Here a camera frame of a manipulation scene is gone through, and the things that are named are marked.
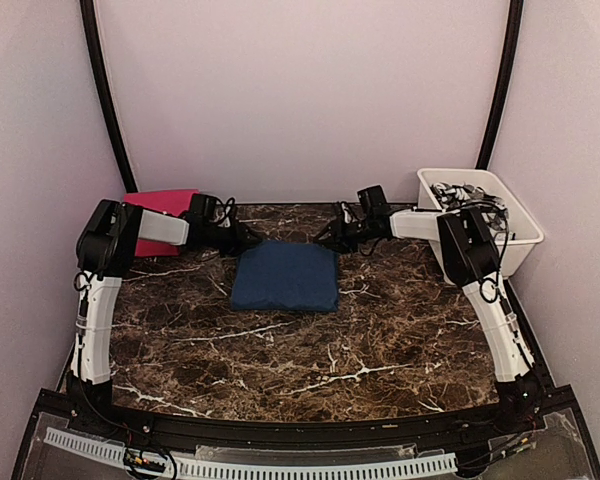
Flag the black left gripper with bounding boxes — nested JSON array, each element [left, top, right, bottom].
[[204, 219, 263, 257]]

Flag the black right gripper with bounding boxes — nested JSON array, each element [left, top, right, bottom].
[[314, 216, 375, 254]]

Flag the dark blue garment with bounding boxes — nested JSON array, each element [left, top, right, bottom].
[[230, 240, 339, 313]]

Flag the pink trousers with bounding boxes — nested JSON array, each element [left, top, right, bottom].
[[123, 189, 199, 258]]

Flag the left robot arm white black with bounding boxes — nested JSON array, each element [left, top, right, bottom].
[[66, 194, 262, 436]]

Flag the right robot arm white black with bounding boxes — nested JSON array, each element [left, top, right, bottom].
[[313, 185, 541, 434]]

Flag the white plastic laundry bin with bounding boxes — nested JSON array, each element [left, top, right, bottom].
[[417, 168, 544, 279]]

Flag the black white patterned garment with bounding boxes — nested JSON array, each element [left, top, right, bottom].
[[430, 182, 509, 234]]

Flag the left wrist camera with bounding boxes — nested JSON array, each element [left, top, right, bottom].
[[213, 197, 236, 227]]

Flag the black front rail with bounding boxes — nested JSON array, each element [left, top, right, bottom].
[[56, 397, 530, 452]]

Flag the white slotted cable duct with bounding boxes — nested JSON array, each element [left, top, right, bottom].
[[43, 427, 457, 479]]

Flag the left black corner post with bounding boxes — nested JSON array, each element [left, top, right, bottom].
[[79, 0, 139, 193]]

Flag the black corner post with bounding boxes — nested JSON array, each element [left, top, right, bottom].
[[79, 0, 139, 193], [475, 0, 524, 170]]

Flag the right black corner post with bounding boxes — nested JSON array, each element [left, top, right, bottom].
[[475, 0, 524, 170]]

